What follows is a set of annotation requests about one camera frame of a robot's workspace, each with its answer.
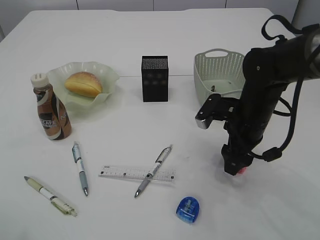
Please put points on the clear plastic ruler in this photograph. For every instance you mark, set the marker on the clear plastic ruler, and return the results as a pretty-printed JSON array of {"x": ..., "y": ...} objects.
[{"x": 135, "y": 173}]

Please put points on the light green woven basket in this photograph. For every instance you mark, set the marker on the light green woven basket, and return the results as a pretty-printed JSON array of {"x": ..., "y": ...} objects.
[{"x": 219, "y": 67}]

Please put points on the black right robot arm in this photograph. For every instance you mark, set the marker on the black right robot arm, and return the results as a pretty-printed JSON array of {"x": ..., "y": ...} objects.
[{"x": 268, "y": 71}]

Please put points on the cream white pen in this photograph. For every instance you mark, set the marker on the cream white pen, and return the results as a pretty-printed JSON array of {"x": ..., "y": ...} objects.
[{"x": 54, "y": 200}]

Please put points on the blue pencil sharpener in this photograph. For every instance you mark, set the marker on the blue pencil sharpener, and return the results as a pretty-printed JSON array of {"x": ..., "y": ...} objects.
[{"x": 188, "y": 209}]

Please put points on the pale green wavy plate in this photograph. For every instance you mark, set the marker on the pale green wavy plate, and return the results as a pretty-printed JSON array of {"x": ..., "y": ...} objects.
[{"x": 74, "y": 102}]

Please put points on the pink pencil sharpener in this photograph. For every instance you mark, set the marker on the pink pencil sharpener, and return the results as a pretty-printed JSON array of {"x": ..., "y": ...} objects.
[{"x": 242, "y": 171}]

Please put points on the blue grey pen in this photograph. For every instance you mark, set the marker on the blue grey pen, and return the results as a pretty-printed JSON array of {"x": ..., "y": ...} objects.
[{"x": 77, "y": 156}]

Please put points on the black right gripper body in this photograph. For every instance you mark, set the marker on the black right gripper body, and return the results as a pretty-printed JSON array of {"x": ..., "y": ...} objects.
[{"x": 234, "y": 163}]

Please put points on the brown coffee bottle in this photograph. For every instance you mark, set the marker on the brown coffee bottle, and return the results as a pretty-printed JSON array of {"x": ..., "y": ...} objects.
[{"x": 51, "y": 111}]

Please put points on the bread roll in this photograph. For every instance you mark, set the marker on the bread roll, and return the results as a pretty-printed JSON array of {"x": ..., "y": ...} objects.
[{"x": 84, "y": 84}]

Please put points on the black pen holder box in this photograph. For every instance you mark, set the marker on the black pen holder box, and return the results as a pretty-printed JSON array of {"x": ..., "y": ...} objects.
[{"x": 155, "y": 78}]

